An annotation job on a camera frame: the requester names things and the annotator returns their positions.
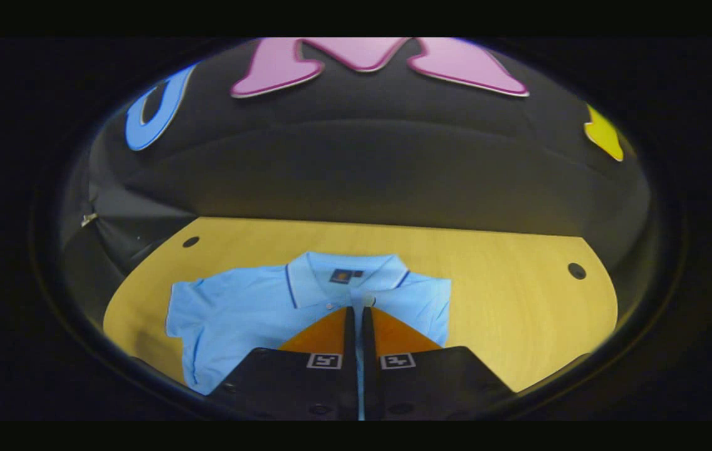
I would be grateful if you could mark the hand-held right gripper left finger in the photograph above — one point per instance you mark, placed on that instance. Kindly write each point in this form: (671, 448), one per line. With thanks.
(351, 363)

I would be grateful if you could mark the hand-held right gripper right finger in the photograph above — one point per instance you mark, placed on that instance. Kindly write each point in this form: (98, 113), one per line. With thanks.
(368, 363)

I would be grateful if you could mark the light blue T-shirt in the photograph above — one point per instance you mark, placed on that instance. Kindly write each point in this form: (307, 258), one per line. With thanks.
(249, 307)

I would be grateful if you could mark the black backdrop cloth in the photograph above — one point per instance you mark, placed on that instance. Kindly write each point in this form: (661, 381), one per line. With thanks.
(393, 156)

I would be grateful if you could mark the small silver clip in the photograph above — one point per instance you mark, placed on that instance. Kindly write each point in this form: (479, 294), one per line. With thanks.
(88, 219)

